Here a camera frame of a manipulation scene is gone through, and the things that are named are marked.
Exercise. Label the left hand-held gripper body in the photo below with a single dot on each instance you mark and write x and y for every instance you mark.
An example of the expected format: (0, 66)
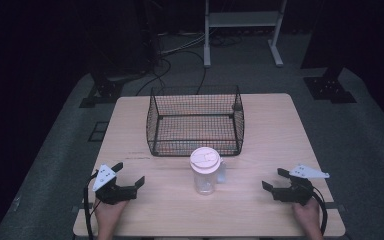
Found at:
(113, 193)

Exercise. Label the clear cup with white lid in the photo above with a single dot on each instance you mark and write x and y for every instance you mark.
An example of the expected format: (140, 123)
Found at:
(206, 170)

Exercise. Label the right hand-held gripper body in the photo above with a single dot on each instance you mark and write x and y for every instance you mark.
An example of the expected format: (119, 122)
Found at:
(296, 193)

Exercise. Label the white metal stand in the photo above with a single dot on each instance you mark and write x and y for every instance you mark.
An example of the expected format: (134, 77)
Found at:
(243, 19)

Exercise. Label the black stand base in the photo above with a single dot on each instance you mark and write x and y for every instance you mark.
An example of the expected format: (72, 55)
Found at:
(328, 88)
(101, 91)

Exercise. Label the person's right hand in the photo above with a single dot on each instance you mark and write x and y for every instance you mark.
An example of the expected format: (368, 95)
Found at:
(308, 218)

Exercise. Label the person's left hand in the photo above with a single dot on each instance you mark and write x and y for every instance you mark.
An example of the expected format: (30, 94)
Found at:
(108, 216)

